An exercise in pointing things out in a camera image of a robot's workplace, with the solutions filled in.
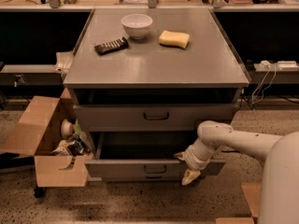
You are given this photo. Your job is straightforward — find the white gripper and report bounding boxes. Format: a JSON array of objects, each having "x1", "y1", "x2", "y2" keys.
[{"x1": 174, "y1": 148, "x2": 210, "y2": 186}]

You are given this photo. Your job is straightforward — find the grey drawer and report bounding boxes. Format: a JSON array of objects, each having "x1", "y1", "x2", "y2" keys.
[
  {"x1": 102, "y1": 175, "x2": 182, "y2": 182},
  {"x1": 74, "y1": 104, "x2": 237, "y2": 132},
  {"x1": 84, "y1": 131, "x2": 226, "y2": 179}
]

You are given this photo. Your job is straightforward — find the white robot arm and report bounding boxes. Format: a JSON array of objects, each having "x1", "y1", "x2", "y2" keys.
[{"x1": 175, "y1": 120, "x2": 299, "y2": 224}]

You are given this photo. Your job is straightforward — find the grey bottom drawer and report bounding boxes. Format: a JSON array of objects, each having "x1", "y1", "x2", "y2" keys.
[{"x1": 102, "y1": 175, "x2": 182, "y2": 182}]

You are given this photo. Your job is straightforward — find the grey drawer cabinet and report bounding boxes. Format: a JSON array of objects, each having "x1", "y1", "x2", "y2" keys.
[{"x1": 63, "y1": 7, "x2": 250, "y2": 183}]

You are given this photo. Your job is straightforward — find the grey top drawer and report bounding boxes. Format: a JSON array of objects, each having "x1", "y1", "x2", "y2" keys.
[{"x1": 74, "y1": 104, "x2": 237, "y2": 132}]

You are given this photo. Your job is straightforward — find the open cardboard box left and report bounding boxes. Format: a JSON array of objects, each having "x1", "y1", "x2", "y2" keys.
[{"x1": 1, "y1": 89, "x2": 93, "y2": 188}]

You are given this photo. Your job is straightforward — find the cardboard box bottom right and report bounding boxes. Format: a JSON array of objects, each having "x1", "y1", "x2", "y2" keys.
[{"x1": 216, "y1": 182, "x2": 262, "y2": 224}]

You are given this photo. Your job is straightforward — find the white round object in box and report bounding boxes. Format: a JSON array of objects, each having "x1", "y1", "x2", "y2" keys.
[{"x1": 61, "y1": 119, "x2": 73, "y2": 139}]

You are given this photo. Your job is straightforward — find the yellow sponge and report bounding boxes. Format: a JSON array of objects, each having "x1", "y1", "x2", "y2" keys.
[{"x1": 159, "y1": 30, "x2": 190, "y2": 49}]

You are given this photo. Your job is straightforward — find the dark snack bar packet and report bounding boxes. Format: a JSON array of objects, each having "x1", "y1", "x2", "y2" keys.
[{"x1": 94, "y1": 37, "x2": 129, "y2": 55}]

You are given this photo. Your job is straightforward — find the white power strip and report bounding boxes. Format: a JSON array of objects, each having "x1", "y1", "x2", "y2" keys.
[{"x1": 277, "y1": 61, "x2": 299, "y2": 70}]

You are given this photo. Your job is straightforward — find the white bowl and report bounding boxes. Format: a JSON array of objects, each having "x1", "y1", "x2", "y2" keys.
[{"x1": 121, "y1": 14, "x2": 152, "y2": 39}]

